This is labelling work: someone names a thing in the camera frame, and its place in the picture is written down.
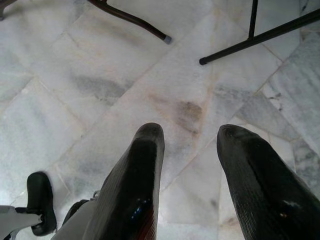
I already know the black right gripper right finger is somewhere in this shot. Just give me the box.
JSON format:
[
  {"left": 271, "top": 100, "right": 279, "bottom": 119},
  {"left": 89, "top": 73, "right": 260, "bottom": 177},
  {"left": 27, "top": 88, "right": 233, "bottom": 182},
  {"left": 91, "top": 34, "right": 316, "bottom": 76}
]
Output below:
[{"left": 216, "top": 124, "right": 320, "bottom": 240}]

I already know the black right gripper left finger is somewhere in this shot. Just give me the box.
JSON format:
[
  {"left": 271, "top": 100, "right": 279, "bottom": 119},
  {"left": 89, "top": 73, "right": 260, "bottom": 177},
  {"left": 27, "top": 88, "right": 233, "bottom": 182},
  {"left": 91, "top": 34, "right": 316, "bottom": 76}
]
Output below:
[{"left": 83, "top": 122, "right": 166, "bottom": 240}]

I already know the black robot foot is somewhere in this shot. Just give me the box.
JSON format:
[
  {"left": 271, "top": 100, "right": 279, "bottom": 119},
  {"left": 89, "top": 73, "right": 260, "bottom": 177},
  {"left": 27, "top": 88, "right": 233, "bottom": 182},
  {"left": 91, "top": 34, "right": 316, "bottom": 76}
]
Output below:
[
  {"left": 26, "top": 171, "right": 57, "bottom": 236},
  {"left": 62, "top": 199, "right": 90, "bottom": 226}
]

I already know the marble table with curved legs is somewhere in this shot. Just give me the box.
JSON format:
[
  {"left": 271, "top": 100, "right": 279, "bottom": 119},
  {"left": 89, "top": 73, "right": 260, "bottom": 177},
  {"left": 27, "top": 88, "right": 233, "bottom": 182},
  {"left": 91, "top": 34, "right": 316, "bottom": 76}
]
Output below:
[{"left": 0, "top": 0, "right": 173, "bottom": 45}]

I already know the marble table with straight legs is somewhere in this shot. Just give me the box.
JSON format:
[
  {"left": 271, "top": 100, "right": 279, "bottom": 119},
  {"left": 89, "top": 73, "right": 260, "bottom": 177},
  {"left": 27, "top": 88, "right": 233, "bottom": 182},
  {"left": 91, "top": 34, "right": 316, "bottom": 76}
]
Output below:
[{"left": 199, "top": 0, "right": 320, "bottom": 66}]

